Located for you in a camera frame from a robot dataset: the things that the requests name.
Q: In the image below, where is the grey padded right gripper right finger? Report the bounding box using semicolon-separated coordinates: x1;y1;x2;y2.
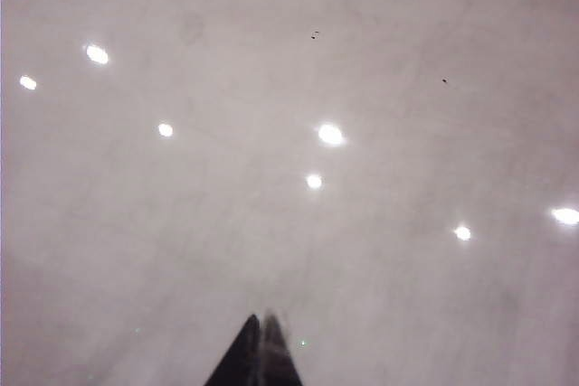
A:
261;308;305;386

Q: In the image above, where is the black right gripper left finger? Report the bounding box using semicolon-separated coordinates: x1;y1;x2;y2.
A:
203;313;261;386

